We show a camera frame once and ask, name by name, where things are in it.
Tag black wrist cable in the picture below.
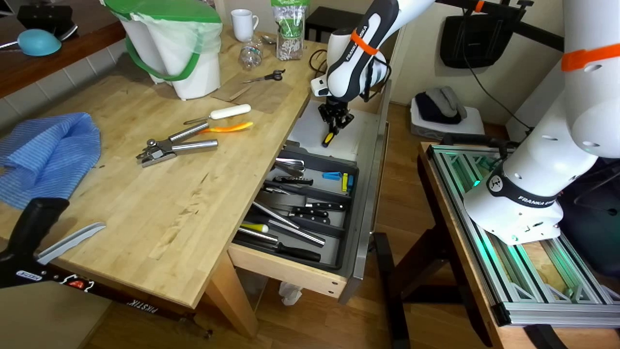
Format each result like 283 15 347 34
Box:
307 46 394 104

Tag white mug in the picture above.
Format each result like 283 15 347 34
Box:
229 7 262 44

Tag white green shopping bag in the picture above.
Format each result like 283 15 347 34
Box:
101 0 225 102

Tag black handled scissors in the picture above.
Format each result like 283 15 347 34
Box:
227 67 289 102

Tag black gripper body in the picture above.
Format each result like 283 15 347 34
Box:
320 94 357 121

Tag teal rounded object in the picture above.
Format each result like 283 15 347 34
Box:
0 26 64 59

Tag wooden drawer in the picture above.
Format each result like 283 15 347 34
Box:
227 77 394 306

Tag grey black device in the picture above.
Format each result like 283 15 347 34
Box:
413 85 469 125

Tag dark grey cutlery tray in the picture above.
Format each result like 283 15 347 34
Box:
231 139 361 273

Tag white flat box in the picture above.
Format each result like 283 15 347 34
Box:
409 94 489 141

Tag blue-handled metal tool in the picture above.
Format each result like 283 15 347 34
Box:
320 118 347 149

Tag orange yellow handled tool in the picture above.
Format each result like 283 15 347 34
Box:
204 120 256 135

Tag black side table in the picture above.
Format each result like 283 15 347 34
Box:
303 5 371 46

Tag brown counter ledge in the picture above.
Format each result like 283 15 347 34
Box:
0 0 128 100

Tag white drawer liner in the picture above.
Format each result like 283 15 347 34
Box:
285 98 371 164

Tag green white plastic package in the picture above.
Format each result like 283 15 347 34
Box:
270 0 312 61

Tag grey metal strip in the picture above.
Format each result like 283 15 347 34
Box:
33 218 109 265

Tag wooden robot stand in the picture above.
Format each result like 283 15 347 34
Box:
371 139 620 349

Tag yellow tipped metal utensil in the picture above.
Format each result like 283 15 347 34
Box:
241 218 330 249

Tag black hanging bag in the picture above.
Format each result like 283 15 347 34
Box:
440 9 520 71

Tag small white plastic item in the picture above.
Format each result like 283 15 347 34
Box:
278 280 305 310

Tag blue cloth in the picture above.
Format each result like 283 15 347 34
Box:
0 110 105 211

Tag silver metal utensil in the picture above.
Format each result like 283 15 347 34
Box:
274 154 309 174

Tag metal can opener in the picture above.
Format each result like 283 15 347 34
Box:
136 135 221 166

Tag black handled kitchen knife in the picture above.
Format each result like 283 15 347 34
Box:
233 228 324 263

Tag small glass jar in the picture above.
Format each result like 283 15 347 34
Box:
239 36 266 69

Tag dark teal bulky object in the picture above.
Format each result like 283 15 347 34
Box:
560 152 620 280

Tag black power cable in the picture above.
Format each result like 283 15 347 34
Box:
460 61 533 133

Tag black device on counter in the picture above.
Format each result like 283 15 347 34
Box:
16 3 82 40

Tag black clamp camera mount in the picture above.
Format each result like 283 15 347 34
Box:
0 195 216 339

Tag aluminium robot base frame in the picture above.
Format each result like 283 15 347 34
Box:
429 141 620 329

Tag black handled knife set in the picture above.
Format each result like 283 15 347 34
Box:
289 197 349 224

